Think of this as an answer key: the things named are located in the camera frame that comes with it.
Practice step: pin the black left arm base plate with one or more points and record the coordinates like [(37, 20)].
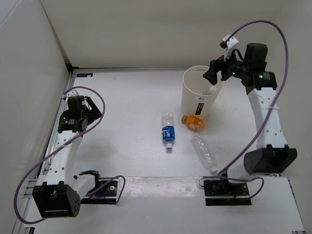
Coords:
[(106, 196)]

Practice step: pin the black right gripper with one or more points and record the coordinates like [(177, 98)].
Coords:
[(215, 66)]

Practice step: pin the white plastic bin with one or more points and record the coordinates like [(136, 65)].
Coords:
[(193, 103)]

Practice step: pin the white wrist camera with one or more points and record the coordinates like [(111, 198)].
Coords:
[(70, 93), (229, 43)]

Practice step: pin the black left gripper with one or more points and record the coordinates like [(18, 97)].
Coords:
[(94, 113)]

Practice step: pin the orange juice bottle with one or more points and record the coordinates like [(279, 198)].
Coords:
[(193, 123)]

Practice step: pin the small green label water bottle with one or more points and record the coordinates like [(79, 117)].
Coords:
[(211, 91)]

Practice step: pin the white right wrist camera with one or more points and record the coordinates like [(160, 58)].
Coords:
[(229, 43)]

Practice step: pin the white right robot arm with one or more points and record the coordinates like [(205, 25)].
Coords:
[(272, 155)]

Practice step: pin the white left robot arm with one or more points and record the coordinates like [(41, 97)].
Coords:
[(61, 191)]

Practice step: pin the blue label plastic bottle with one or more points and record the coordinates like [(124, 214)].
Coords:
[(168, 130)]

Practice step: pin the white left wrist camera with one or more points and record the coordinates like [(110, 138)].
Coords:
[(70, 93)]

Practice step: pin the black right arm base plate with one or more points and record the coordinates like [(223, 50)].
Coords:
[(223, 193)]

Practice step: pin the clear crushed plastic bottle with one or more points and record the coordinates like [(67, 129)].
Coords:
[(208, 161)]

